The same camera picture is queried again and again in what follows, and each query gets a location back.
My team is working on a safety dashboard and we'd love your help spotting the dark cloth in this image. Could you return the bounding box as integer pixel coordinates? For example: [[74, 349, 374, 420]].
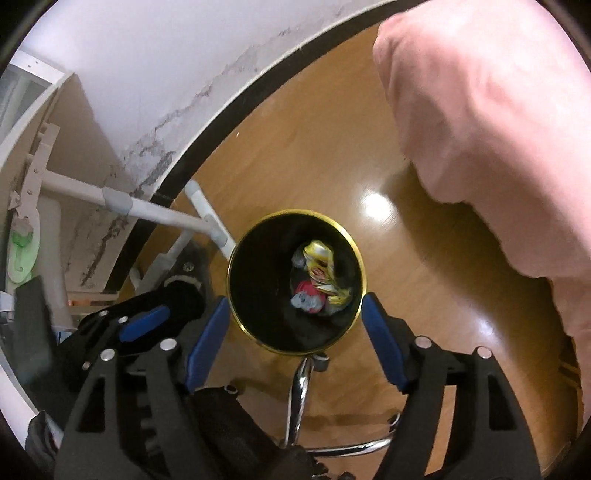
[[25, 411, 63, 468]]

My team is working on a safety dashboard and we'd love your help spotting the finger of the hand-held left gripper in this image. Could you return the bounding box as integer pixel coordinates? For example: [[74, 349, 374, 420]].
[[60, 305, 171, 384], [115, 277, 206, 330]]

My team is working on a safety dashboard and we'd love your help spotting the black trash can gold rim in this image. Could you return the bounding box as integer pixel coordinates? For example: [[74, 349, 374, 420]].
[[226, 209, 369, 356]]

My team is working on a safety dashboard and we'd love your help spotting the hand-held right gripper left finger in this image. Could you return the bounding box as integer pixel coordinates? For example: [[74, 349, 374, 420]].
[[55, 296, 230, 480]]

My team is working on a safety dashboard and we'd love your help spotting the white desk with hutch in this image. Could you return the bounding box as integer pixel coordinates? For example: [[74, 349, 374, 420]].
[[0, 51, 238, 430]]

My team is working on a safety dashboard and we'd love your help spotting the chrome chair base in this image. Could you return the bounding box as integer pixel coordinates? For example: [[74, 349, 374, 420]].
[[191, 351, 402, 480]]

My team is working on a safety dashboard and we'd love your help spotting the red and blue crumpled wrapper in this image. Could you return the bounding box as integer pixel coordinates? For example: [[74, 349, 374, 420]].
[[291, 279, 328, 315]]

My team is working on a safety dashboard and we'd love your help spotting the yellow crumpled wrapper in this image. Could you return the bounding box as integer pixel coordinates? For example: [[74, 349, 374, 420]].
[[302, 240, 354, 305]]

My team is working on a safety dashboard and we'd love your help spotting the pink blanket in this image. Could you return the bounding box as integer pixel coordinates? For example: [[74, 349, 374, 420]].
[[372, 0, 591, 356]]

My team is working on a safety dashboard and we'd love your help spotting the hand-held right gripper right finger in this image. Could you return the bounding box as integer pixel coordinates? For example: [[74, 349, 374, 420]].
[[361, 292, 541, 480]]

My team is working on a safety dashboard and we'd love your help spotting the green plastic hook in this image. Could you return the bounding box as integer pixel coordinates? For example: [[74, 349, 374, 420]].
[[7, 228, 40, 283]]

